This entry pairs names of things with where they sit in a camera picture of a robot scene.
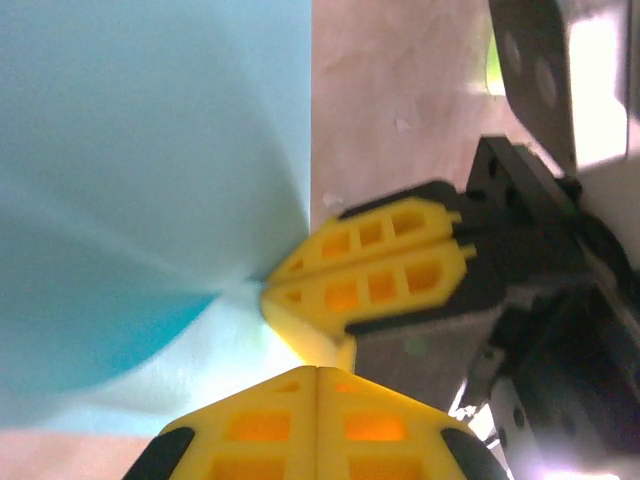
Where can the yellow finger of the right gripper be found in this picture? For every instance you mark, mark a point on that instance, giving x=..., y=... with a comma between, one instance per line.
x=380, y=290
x=370, y=235

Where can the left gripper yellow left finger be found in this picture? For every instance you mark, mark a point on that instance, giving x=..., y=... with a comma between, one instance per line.
x=250, y=440

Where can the light blue paper sheet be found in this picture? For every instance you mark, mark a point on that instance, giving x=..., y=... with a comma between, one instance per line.
x=125, y=150

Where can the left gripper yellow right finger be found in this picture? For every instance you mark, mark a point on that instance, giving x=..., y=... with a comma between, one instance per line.
x=380, y=440

